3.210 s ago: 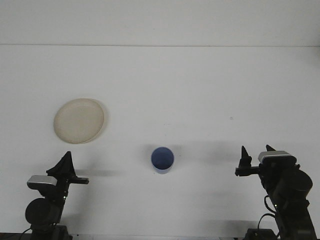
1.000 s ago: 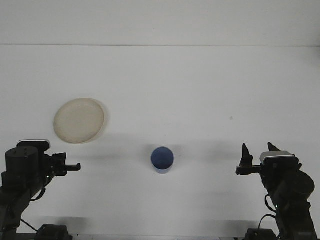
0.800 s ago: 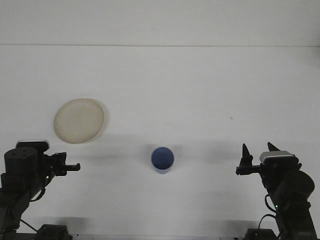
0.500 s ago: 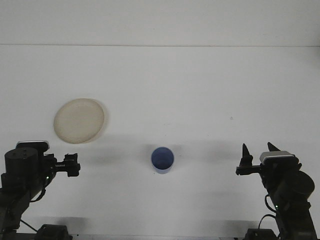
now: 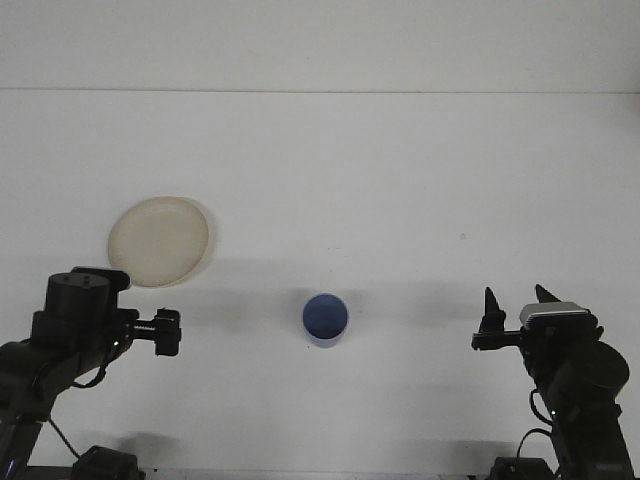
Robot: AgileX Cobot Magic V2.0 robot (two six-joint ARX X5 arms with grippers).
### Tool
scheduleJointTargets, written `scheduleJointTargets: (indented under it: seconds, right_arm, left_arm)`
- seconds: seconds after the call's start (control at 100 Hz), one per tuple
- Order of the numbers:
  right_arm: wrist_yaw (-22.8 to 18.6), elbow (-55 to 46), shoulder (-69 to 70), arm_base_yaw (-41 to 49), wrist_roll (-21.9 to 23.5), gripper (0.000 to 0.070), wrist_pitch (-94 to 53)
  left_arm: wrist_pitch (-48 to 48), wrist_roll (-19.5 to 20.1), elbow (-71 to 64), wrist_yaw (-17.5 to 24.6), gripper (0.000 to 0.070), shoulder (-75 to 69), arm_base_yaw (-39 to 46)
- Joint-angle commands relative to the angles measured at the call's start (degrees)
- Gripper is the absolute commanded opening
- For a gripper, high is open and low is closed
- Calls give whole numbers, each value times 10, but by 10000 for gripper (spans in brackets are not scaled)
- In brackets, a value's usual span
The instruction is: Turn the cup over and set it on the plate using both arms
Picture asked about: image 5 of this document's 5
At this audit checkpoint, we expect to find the pale blue cup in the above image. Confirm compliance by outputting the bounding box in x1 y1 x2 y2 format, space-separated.
301 293 349 350

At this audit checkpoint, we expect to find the pale round plate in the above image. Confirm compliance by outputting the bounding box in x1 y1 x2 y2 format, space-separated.
107 195 218 289

